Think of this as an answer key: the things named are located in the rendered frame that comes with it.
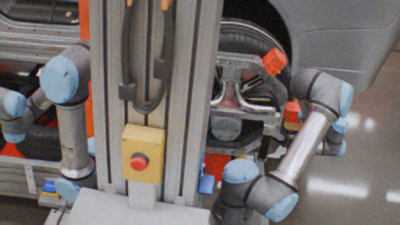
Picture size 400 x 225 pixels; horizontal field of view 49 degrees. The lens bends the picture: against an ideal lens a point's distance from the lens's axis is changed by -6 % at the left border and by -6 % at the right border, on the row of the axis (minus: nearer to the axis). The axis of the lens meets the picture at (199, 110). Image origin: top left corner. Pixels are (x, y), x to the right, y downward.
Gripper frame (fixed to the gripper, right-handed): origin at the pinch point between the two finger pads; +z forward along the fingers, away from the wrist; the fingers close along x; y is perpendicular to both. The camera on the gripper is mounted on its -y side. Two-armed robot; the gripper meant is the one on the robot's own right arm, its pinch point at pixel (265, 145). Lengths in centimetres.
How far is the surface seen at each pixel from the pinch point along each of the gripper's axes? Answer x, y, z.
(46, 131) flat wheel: -33, -33, 110
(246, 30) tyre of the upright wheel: -39, 34, 12
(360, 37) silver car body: -62, 27, -52
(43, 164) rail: -19, -44, 109
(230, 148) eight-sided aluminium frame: -21.2, -21.0, 12.2
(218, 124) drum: -5.9, 4.4, 20.9
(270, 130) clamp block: 1.6, 9.5, -0.6
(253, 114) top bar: -1.5, 14.8, 7.4
